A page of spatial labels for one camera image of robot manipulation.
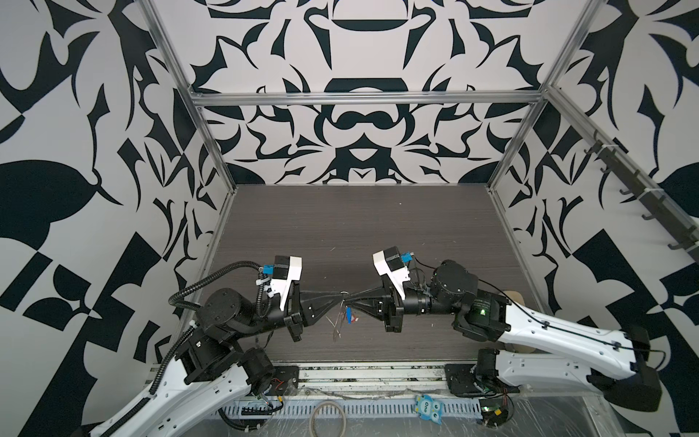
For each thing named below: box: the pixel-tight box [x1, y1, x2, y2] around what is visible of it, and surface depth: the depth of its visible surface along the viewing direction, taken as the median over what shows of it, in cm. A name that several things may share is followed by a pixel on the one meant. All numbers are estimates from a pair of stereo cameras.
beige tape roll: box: [308, 400, 347, 437], surface depth 69 cm
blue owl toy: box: [414, 393, 444, 426], surface depth 71 cm
